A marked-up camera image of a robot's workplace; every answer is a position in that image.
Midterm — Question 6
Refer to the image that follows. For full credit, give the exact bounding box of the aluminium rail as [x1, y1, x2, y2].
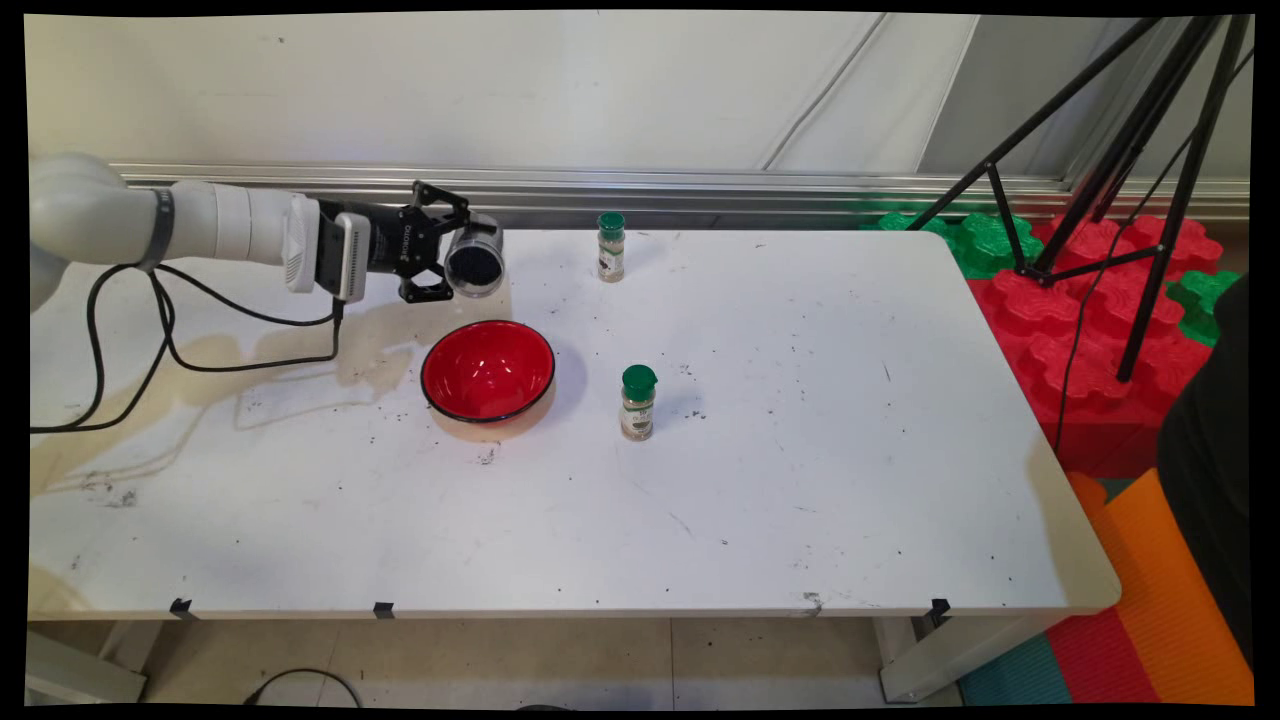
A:
[110, 162, 1251, 229]

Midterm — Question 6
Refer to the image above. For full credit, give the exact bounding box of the teal foam mat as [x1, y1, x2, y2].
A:
[958, 632, 1073, 707]

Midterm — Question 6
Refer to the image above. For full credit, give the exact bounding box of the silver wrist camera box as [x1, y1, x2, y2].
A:
[333, 212, 373, 304]

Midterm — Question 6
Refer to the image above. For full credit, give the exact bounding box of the dark figure in black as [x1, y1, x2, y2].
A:
[1158, 275, 1253, 661]

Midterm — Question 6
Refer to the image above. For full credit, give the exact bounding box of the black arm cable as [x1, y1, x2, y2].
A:
[30, 262, 346, 434]

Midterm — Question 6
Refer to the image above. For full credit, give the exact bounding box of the red foam block stack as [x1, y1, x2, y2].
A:
[965, 212, 1226, 479]

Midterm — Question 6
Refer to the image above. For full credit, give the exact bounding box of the white table leg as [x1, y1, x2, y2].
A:
[25, 620, 166, 703]
[878, 612, 1051, 703]

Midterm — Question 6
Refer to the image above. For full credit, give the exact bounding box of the clear jar with black seeds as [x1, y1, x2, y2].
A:
[443, 212, 506, 299]

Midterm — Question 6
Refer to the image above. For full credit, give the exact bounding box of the black tripod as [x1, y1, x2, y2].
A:
[905, 15, 1253, 383]

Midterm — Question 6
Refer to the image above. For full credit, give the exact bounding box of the large green foam block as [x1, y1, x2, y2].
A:
[860, 210, 1046, 281]

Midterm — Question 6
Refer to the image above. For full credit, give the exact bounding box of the small green foam block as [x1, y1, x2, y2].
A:
[1165, 268, 1243, 347]

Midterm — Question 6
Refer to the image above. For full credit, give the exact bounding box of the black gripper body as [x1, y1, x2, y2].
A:
[317, 198, 442, 292]

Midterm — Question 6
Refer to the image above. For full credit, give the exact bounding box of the orange foam mat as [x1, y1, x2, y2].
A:
[1065, 468, 1256, 706]

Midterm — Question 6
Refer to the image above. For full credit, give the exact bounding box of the red bowl with black rim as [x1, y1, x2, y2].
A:
[420, 319, 558, 429]

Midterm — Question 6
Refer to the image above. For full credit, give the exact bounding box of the red foam mat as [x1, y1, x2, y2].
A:
[1045, 605, 1161, 706]

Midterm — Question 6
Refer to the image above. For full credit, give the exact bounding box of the green cap spice bottle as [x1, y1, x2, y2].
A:
[619, 364, 659, 442]
[597, 211, 627, 283]

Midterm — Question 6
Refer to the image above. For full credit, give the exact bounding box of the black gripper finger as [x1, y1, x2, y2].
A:
[398, 262, 453, 305]
[405, 180, 472, 235]

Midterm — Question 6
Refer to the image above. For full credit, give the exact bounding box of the black floor cable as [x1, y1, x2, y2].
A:
[243, 668, 361, 707]

